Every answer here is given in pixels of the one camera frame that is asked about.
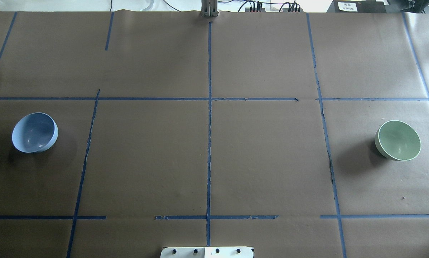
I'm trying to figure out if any blue bowl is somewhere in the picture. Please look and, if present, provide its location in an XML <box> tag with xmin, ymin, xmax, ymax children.
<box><xmin>11</xmin><ymin>112</ymin><xmax>59</xmax><ymax>153</ymax></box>

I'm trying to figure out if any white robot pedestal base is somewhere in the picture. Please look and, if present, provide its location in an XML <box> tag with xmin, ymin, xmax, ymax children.
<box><xmin>160</xmin><ymin>246</ymin><xmax>255</xmax><ymax>258</ymax></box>

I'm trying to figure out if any black power box with label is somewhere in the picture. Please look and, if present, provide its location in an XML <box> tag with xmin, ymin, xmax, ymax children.
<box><xmin>326</xmin><ymin>0</ymin><xmax>387</xmax><ymax>13</ymax></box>

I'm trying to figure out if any aluminium frame post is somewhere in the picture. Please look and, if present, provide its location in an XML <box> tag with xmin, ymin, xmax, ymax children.
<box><xmin>201</xmin><ymin>0</ymin><xmax>219</xmax><ymax>18</ymax></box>

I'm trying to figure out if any green bowl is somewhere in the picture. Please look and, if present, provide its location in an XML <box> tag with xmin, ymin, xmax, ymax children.
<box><xmin>374</xmin><ymin>120</ymin><xmax>422</xmax><ymax>161</ymax></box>

